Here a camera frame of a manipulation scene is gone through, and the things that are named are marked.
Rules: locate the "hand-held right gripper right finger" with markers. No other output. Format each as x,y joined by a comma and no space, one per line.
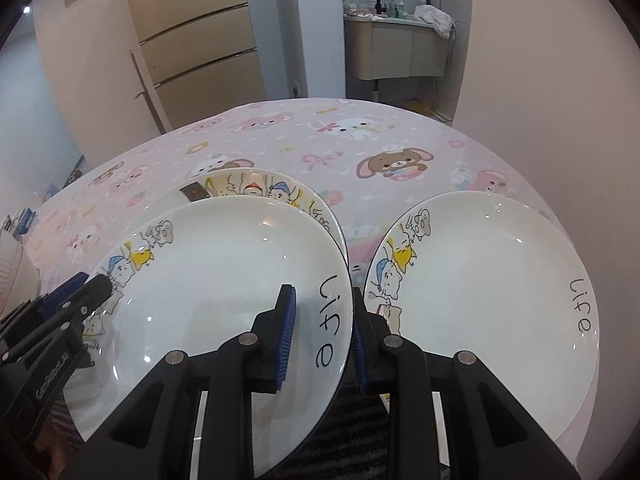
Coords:
361,365

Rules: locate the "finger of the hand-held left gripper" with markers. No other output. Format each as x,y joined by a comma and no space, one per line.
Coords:
90,292
60,296

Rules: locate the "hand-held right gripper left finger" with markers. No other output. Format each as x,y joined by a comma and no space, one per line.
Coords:
285,340

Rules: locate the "white cartoon print plate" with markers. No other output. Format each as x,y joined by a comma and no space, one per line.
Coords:
227,186
490,280
225,270

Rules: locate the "grey striped mat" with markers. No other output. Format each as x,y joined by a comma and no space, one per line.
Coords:
350,435

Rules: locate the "blue book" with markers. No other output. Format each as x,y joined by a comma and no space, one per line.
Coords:
22,222

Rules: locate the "pink cartoon print tablecloth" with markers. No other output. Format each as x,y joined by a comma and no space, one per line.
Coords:
300,130

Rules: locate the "yellow floor mat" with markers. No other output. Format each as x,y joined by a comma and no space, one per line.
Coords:
430,110

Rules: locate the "white drain pipe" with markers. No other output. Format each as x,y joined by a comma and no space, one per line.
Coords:
375,90

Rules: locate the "beige three-door refrigerator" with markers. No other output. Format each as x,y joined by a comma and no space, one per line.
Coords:
200,35

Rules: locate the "beige vanity cabinet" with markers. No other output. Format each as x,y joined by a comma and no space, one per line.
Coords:
395,47

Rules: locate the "black faucet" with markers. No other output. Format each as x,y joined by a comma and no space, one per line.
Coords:
380,1

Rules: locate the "white towel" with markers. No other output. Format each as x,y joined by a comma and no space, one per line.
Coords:
435,17

